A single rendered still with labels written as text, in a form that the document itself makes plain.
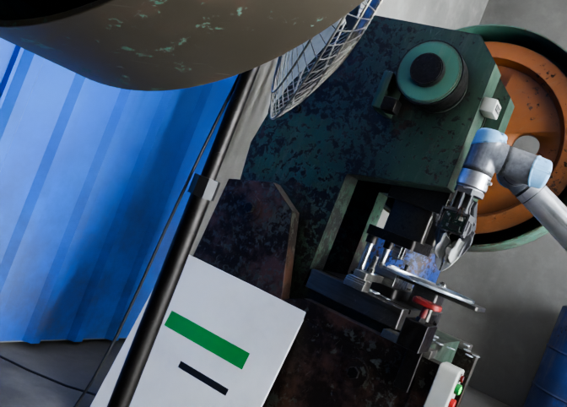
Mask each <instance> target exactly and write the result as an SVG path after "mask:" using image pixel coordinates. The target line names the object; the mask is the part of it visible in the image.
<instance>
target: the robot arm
mask: <svg viewBox="0 0 567 407"><path fill-rule="evenodd" d="M506 141H507V136H506V135H505V134H504V133H501V132H500V131H497V130H494V129H491V128H480V129H479V130H478V131H477V132H476V134H475V137H474V139H473V141H472V142H471V144H470V145H471V147H470V149H469V151H468V153H467V157H466V159H465V161H464V164H463V167H462V168H461V171H460V174H459V176H458V178H457V180H456V184H458V185H456V187H455V189H454V190H455V191H456V192H455V195H454V197H453V199H452V201H451V205H450V207H446V206H444V205H442V208H441V211H440V214H439V216H438V219H437V221H436V223H435V225H436V226H438V227H437V229H436V232H435V242H436V245H435V250H434V252H435V263H436V267H437V269H438V270H439V271H441V272H442V271H444V270H446V269H448V268H449V267H450V266H451V265H452V264H453V263H454V262H455V261H456V260H457V259H458V258H460V257H461V256H462V255H463V254H464V253H465V252H466V251H467V250H468V248H469V247H470V246H471V245H472V243H473V237H474V235H475V232H474V231H475V230H476V224H477V211H478V202H475V201H474V199H480V200H483V197H484V193H486V192H487V189H488V186H492V182H491V179H492V177H493V175H494V173H496V177H497V180H498V182H499V184H500V185H501V186H503V187H505V188H508V189H509V190H510V191H511V192H512V193H513V194H514V195H515V196H516V197H517V199H518V200H519V201H520V202H521V203H522V204H523V205H524V206H525V207H526V208H527V209H528V210H529V212H530V213H531V214H532V215H533V216H534V217H535V218H536V219H537V220H538V221H539V222H540V223H541V224H542V226H543V227H544V228H545V229H546V230H547V231H548V232H549V233H550V234H551V235H552V236H553V238H554V239H555V240H556V241H557V242H558V243H559V244H560V245H561V246H562V247H563V248H564V249H565V251H566V252H567V207H566V206H565V205H564V204H563V203H562V202H561V201H560V200H559V198H558V197H557V196H556V195H555V194H554V193H553V192H552V191H551V190H550V189H549V188H548V187H547V186H546V185H545V184H546V183H547V181H548V179H549V177H550V174H551V171H552V169H553V163H552V161H551V160H547V159H545V158H543V157H542V156H541V155H535V154H532V153H529V152H526V151H524V150H521V149H518V148H515V147H512V146H509V145H508V144H507V142H506ZM441 212H442V213H441ZM443 214H444V215H443ZM440 215H441V216H440ZM442 216H443V217H442ZM441 218H442V219H441ZM439 219H440V220H439ZM438 220H439V222H438ZM451 233H453V234H456V235H458V240H457V241H454V242H453V243H452V244H451V251H450V253H449V254H448V255H447V259H446V260H445V262H443V259H444V256H445V255H446V249H447V247H448V246H450V243H451V240H450V238H449V237H448V235H450V234H451ZM447 234H448V235H447Z"/></svg>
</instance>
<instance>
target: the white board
mask: <svg viewBox="0 0 567 407"><path fill-rule="evenodd" d="M150 296H151V294H150ZM150 296H149V297H150ZM149 297H148V299H147V301H146V303H145V305H144V307H143V309H142V311H141V312H140V314H139V316H138V318H137V320H136V322H135V323H134V325H133V327H132V330H131V331H130V333H129V335H128V336H127V339H126V341H125V342H124V344H123V346H122V348H121V350H120V352H119V353H118V355H117V357H116V359H115V361H114V363H113V365H112V366H111V369H110V370H109V372H108V374H107V376H106V377H105V380H104V382H103V383H102V385H101V387H100V389H99V391H98V393H97V394H96V396H95V398H94V400H93V402H92V404H91V406H90V407H107V405H108V403H109V400H110V398H111V395H112V392H113V389H114V387H115V385H116V381H117V379H118V377H119V375H120V372H121V370H122V366H123V364H124V361H125V360H126V357H127V353H128V351H129V349H130V347H131V344H132V341H133V338H134V336H135V333H136V332H137V329H138V325H139V324H140V321H141V319H142V316H143V313H144V310H145V308H146V306H147V304H148V301H149ZM305 314H306V312H304V311H302V310H300V309H299V308H297V307H294V306H292V305H290V304H288V303H287V302H285V301H282V300H280V299H278V298H277V297H275V296H272V295H270V294H268V293H267V292H265V291H263V290H260V289H258V288H256V287H255V286H253V285H250V284H248V283H246V282H245V281H243V280H241V279H238V278H236V277H235V276H233V275H231V274H228V273H225V272H224V271H222V270H220V269H217V268H215V267H214V266H212V265H210V264H208V263H205V262H203V261H202V260H200V259H198V258H195V257H193V256H191V255H189V256H188V259H187V261H186V264H185V267H184V269H183V271H182V273H181V277H180V279H179V282H178V284H177V287H176V288H175V292H174V295H173V296H172V299H171V301H170V305H169V307H168V310H167V312H166V314H165V318H164V320H163V322H162V324H161V327H160V329H159V333H158V335H157V338H156V340H155V342H154V346H153V348H152V350H151V352H150V355H149V358H148V361H147V363H146V366H145V368H144V370H143V374H142V376H141V378H140V381H139V383H138V386H137V389H136V391H135V394H134V395H133V398H132V402H131V403H130V406H129V407H262V406H263V404H264V402H265V400H266V398H267V396H268V394H269V392H270V390H271V388H272V385H273V383H274V381H275V379H276V377H277V375H278V373H279V371H280V369H281V367H282V365H283V363H284V360H285V358H286V356H287V354H288V353H289V350H290V348H291V345H292V344H293V342H294V339H295V337H296V335H297V333H298V332H299V330H300V327H301V324H302V323H303V321H304V317H305Z"/></svg>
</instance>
